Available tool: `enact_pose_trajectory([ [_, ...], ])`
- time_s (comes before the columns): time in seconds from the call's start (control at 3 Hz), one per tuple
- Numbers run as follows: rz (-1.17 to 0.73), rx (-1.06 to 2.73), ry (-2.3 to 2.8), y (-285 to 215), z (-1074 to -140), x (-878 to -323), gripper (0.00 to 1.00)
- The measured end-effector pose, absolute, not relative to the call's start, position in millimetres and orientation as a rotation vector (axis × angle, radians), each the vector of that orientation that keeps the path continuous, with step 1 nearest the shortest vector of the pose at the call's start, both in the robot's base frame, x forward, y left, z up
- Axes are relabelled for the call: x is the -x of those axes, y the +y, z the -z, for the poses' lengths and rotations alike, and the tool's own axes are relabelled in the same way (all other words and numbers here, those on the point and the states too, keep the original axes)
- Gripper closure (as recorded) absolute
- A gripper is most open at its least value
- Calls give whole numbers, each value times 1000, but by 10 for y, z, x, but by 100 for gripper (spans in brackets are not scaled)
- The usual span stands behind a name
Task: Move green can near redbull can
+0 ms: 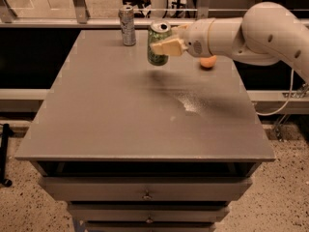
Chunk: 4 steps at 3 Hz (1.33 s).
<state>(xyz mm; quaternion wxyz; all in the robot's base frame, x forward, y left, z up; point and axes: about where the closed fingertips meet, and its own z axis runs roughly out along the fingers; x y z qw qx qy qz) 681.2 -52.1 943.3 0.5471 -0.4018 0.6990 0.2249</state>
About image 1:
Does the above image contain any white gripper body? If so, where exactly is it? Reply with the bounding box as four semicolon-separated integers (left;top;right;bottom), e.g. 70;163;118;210
180;18;214;58

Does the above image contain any orange fruit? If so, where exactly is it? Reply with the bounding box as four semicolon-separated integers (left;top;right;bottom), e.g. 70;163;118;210
200;55;217;69

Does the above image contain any green La Croix can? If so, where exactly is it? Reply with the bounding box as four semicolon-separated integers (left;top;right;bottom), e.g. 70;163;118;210
147;19;173;67

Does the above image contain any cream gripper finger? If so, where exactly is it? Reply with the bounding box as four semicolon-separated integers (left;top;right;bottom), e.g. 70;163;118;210
150;38;187;56
172;24;189;37

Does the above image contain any grey drawer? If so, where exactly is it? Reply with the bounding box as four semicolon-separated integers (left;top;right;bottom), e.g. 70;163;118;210
40;177;252;202
69;202;230;222
85;222;215;232

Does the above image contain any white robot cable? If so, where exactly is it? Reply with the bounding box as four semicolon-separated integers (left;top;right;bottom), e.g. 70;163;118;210
256;69;295;117

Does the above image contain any silver Red Bull can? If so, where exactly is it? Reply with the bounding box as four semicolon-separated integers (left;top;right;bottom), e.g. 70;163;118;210
119;5;136;46

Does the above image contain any top grey drawer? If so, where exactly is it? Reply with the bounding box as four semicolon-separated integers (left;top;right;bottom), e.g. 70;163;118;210
40;177;252;202

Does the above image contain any middle grey drawer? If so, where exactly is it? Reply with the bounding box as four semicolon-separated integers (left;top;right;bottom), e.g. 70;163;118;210
69;202;230;222

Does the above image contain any metal window railing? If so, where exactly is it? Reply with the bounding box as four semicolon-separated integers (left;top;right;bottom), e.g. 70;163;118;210
0;0;309;30

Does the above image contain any grey drawer cabinet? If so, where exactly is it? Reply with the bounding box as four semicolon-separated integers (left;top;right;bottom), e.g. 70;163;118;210
14;28;277;232

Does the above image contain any black stand with wheel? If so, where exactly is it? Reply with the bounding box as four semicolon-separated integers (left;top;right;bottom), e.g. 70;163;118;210
0;124;14;188

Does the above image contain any bottom grey drawer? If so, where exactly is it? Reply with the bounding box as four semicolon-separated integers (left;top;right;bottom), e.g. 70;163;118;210
85;222;215;232

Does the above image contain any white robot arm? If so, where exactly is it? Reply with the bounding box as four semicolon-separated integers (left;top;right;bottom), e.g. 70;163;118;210
151;2;309;82

